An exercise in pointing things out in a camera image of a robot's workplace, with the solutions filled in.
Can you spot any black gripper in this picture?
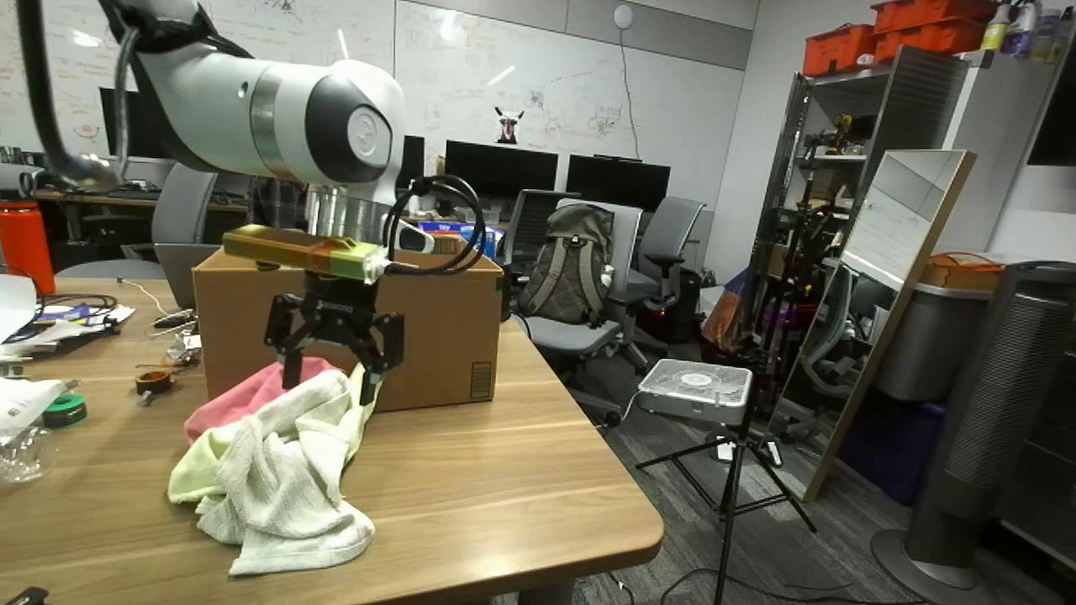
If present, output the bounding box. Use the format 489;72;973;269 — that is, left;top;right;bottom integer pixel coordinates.
263;272;407;412

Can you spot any white terry towel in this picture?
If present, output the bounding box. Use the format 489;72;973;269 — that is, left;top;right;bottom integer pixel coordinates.
196;365;382;581

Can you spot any brown cardboard box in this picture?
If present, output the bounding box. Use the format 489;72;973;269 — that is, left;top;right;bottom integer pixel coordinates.
190;247;508;415

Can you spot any blue product box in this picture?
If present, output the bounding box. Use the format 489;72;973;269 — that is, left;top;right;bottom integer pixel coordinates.
417;218;510;264

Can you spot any grey plastic box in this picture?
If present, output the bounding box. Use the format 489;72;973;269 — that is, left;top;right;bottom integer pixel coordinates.
637;358;758;431

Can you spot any pink cloth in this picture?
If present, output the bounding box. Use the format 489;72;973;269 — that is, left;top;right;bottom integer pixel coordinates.
183;355;340;443

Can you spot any small clear packet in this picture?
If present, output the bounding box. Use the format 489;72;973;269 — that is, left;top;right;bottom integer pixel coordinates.
166;330;209;371

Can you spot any brown tape roll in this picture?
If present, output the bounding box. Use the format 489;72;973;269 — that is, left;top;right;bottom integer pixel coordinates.
132;365;183;404

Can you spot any grey office chair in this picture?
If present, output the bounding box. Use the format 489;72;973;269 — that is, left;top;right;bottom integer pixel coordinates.
147;166;225;306
508;195;648;389
634;195;714;339

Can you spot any pale green cloth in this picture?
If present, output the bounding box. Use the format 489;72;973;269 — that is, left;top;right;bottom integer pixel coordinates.
166;365;382;511

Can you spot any grey framed monitor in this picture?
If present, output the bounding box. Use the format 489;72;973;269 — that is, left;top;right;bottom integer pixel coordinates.
504;185;564;282

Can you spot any grey chair back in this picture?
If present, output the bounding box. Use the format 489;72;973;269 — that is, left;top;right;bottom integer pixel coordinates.
53;260;169;282

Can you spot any olive grey backpack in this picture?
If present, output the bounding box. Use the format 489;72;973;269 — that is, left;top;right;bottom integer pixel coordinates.
528;201;623;330

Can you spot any llama figure picture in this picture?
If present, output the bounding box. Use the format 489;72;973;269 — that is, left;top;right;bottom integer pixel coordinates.
493;106;531;148

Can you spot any green tape roll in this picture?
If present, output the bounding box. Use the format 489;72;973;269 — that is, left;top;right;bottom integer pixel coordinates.
41;383;91;431

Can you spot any white paper sheet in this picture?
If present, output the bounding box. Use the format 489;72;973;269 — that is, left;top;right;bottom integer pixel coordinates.
0;372;72;446
0;272;43;347

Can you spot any orange bottle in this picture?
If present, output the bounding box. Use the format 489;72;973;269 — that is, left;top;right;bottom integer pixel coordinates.
0;198;57;304

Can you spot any clear plastic bag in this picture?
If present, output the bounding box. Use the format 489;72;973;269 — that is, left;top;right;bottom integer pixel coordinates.
0;417;50;488

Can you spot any black tripod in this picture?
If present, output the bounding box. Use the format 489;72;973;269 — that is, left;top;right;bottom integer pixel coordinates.
634;422;824;605

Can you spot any metal storage shelf rack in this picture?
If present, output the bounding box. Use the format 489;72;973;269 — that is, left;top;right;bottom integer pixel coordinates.
749;66;901;389

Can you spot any blue bin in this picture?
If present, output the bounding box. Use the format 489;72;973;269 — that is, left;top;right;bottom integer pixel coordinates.
837;389;952;511

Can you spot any orange storage bin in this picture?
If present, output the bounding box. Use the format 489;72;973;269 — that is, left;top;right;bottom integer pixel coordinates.
871;0;1004;35
802;22;880;82
871;23;992;66

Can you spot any wood framed whiteboard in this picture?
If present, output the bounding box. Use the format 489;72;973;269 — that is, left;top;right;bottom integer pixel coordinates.
804;144;980;506

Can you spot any grey trash can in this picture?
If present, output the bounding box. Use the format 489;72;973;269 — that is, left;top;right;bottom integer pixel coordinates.
875;280;1014;406

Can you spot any small orange case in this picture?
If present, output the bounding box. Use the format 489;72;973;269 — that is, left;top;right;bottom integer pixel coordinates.
918;249;1008;296

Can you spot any tall dark cylinder tower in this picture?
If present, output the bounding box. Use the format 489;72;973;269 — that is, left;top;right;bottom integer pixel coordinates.
871;260;1076;593

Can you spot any yellow wrist camera bar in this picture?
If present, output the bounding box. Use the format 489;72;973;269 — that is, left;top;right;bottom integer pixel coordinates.
220;222;394;287

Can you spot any thin black camera cable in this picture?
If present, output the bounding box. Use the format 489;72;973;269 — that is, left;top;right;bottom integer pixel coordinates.
383;173;489;280

